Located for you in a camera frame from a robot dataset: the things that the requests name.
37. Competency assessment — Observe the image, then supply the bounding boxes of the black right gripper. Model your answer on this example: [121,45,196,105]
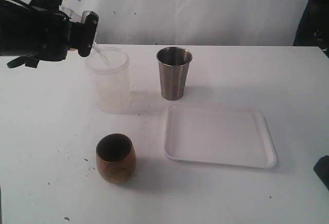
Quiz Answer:
[313,155,329,190]

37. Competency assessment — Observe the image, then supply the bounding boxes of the stainless steel cup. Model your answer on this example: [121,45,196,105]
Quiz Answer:
[156,46,192,101]

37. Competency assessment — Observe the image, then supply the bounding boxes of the brown wooden cup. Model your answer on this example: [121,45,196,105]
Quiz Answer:
[96,133,137,184]

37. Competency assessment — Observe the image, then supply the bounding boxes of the clear dome shaker lid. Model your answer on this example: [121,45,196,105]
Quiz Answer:
[60,6,82,23]

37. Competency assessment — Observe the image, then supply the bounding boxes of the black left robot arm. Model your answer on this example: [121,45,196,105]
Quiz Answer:
[1,0,71,68]

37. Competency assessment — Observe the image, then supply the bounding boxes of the translucent plastic container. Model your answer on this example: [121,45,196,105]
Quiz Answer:
[85,44,131,114]

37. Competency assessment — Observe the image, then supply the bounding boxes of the white rectangular tray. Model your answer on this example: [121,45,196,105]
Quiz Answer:
[162,103,277,169]

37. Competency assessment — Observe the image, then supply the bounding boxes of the dark curtain at right edge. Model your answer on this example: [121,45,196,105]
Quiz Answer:
[293,0,328,55]

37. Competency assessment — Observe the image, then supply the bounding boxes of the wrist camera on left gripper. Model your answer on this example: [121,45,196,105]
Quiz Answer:
[69,11,99,58]

